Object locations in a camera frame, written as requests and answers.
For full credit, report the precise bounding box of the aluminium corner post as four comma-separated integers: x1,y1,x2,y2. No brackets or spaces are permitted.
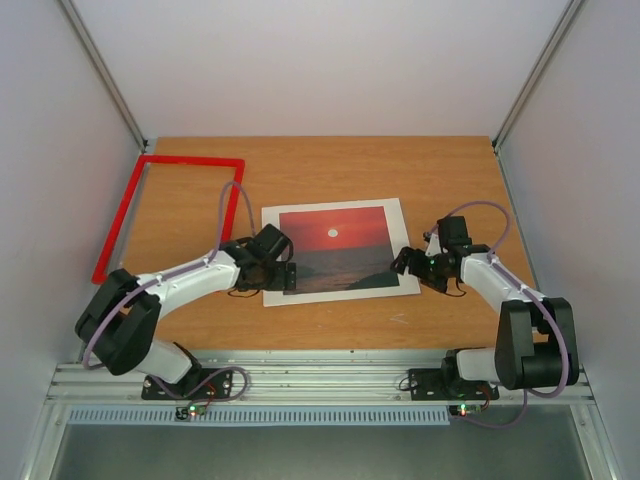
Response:
56,0,148,153
492,0,586,156

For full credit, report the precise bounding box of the right aluminium corner post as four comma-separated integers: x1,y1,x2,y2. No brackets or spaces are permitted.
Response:
492,0,586,156

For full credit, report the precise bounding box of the left aluminium corner post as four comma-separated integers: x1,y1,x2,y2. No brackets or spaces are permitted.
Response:
56,0,148,153

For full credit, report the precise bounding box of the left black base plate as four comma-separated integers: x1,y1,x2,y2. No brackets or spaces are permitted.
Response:
141,368,233,402

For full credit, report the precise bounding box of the left small circuit board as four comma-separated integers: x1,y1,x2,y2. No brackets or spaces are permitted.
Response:
174,405,208,422

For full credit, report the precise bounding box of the grey slotted cable duct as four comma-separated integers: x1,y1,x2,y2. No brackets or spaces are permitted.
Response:
68,405,450,427

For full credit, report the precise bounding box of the red picture frame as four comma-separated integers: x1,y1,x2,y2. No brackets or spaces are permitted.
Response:
91,154,246,285

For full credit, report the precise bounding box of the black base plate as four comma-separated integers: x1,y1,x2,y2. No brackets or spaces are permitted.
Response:
408,368,500,401
141,368,233,402

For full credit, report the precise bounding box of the aluminium front rail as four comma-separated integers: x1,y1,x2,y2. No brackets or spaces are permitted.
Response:
44,348,596,407

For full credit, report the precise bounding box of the right small circuit board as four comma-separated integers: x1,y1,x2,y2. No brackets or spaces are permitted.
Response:
449,403,487,418

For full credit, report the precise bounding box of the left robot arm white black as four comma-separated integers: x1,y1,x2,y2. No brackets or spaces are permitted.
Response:
75,224,296,401

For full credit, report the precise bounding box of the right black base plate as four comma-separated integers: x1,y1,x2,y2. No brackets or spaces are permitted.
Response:
408,368,500,401

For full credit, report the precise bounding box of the red sunset photo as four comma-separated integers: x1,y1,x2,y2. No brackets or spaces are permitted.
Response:
279,206,400,295

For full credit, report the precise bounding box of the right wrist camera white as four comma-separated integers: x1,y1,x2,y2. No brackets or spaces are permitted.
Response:
423,226,442,257

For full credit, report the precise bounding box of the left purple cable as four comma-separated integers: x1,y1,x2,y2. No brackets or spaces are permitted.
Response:
82,180,259,401

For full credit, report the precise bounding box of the purple cable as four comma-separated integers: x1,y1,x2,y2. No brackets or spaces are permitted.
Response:
82,180,259,401
424,200,581,430

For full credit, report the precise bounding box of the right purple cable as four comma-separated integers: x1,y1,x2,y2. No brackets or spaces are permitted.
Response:
424,200,581,430

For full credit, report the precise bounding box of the small circuit board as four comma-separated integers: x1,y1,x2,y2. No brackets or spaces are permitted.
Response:
449,403,487,418
174,405,208,422

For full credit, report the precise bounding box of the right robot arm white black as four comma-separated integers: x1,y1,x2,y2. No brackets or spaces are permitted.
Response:
390,216,579,398

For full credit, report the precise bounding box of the white mat board with glass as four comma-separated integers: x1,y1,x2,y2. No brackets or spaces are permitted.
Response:
261,198,420,307

